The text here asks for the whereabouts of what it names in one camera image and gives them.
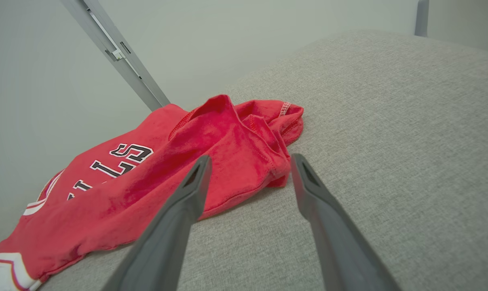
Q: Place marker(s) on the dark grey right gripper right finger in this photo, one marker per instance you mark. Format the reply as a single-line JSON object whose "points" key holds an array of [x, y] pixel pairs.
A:
{"points": [[336, 242]]}

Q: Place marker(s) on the dark grey partition post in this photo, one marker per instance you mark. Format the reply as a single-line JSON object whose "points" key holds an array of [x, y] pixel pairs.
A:
{"points": [[421, 16]]}

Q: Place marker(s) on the grey metal partition post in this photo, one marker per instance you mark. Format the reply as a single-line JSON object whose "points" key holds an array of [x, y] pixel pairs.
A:
{"points": [[122, 60]]}

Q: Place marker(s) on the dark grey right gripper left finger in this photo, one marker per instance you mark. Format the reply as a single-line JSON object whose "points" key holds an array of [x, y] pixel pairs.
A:
{"points": [[167, 234]]}

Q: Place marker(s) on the red lettered basketball jersey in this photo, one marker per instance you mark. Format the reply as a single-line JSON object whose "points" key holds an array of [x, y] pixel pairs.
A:
{"points": [[126, 198]]}

